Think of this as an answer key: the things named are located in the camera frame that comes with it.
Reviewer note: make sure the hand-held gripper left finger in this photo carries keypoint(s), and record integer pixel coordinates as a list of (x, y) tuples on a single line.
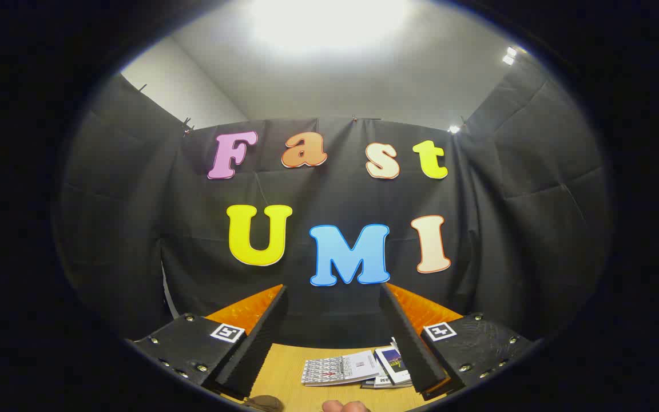
[(261, 343)]

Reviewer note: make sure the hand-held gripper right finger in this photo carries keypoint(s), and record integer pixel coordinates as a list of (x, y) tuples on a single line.
[(409, 343)]

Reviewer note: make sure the brown fuzzy slipper shoe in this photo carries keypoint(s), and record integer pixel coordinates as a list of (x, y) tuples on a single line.
[(261, 404)]

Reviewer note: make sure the white book with blue cover picture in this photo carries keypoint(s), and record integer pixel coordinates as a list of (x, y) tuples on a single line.
[(392, 363)]

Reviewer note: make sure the dark cover book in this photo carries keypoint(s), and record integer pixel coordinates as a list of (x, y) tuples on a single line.
[(386, 385)]

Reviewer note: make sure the grey patterned book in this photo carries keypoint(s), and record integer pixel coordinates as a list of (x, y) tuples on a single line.
[(335, 369)]

